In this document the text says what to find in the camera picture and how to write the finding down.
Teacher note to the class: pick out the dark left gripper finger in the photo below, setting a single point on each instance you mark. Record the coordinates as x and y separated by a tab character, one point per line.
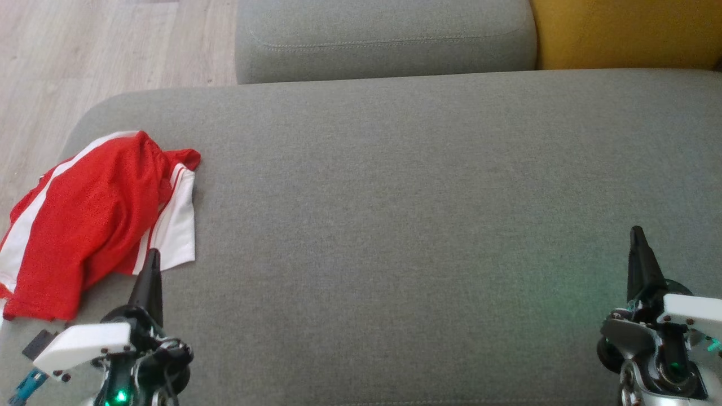
149	285

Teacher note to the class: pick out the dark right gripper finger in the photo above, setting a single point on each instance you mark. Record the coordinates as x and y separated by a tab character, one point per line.
643	270

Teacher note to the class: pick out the yellow sofa cushion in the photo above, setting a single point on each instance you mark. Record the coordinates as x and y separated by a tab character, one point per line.
626	31

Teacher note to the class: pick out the red white basketball shorts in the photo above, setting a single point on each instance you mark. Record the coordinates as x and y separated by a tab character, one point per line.
84	225

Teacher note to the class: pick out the grey sofa back cushion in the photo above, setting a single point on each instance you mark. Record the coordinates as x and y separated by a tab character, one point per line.
383	39

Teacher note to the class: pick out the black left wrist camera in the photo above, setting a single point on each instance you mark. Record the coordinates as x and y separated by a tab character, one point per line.
39	344

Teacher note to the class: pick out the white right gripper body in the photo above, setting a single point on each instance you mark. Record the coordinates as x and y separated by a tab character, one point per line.
694	313

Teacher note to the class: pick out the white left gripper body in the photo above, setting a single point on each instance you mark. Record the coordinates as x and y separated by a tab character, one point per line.
84	341

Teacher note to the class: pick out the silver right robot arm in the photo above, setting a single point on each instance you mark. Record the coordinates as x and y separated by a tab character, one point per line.
654	361

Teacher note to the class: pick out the grey fabric sofa seat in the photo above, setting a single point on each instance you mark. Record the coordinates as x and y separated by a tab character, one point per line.
406	225

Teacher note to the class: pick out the blue left camera connector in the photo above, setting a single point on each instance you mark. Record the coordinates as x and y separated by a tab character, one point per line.
27	388

